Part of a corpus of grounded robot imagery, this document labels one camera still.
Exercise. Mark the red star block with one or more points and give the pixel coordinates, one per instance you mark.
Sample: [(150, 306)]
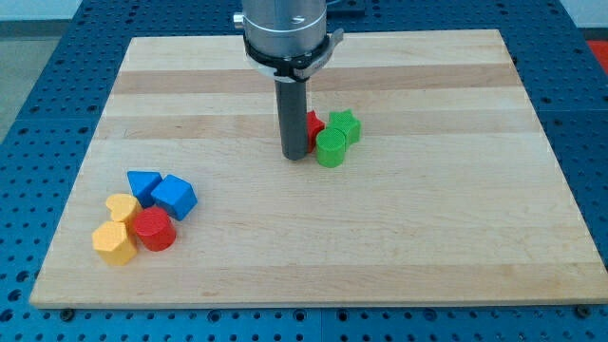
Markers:
[(314, 126)]

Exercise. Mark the green star block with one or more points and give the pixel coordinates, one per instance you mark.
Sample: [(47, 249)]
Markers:
[(348, 124)]

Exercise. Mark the green cylinder block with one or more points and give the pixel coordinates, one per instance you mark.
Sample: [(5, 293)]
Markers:
[(330, 147)]

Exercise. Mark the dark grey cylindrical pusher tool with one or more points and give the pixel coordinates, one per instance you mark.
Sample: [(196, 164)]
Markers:
[(292, 116)]

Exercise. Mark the blue cube block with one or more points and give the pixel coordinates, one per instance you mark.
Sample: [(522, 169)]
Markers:
[(176, 196)]

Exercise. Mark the light wooden board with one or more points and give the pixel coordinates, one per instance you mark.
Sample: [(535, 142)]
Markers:
[(452, 197)]

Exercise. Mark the red cylinder block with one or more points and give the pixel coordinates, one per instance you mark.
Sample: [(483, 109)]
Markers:
[(154, 228)]

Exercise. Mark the blue triangle block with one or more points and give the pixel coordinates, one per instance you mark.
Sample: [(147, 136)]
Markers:
[(142, 183)]

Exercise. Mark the yellow heart block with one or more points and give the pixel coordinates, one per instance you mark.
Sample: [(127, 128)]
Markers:
[(123, 208)]

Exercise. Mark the yellow hexagon block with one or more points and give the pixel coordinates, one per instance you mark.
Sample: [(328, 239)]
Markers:
[(113, 243)]

